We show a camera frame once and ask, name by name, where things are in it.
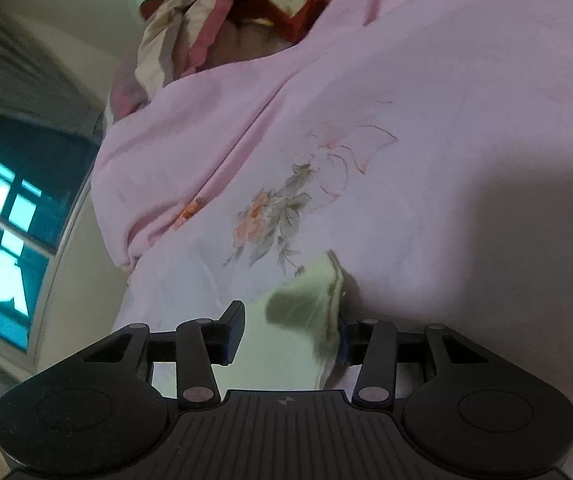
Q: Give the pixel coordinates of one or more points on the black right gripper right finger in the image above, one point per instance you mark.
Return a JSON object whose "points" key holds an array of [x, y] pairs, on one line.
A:
{"points": [[371, 345]]}

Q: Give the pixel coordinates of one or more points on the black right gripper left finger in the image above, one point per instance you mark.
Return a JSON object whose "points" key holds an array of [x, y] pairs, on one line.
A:
{"points": [[203, 343]]}

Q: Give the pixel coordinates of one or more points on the pale yellow-green small garment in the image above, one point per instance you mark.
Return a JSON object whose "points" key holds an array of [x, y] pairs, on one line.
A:
{"points": [[291, 335]]}

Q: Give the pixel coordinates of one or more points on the pink floral bed sheet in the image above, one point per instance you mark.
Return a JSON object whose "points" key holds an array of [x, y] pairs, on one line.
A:
{"points": [[428, 144]]}

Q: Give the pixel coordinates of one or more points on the striped floral pillow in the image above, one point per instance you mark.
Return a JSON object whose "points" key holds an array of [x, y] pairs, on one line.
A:
{"points": [[174, 44]]}

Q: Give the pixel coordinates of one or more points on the grey curtain left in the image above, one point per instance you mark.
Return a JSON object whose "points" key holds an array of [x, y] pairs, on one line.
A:
{"points": [[33, 87]]}

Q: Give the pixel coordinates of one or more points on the window with white frame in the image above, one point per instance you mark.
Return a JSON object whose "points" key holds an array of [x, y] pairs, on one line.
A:
{"points": [[42, 174]]}

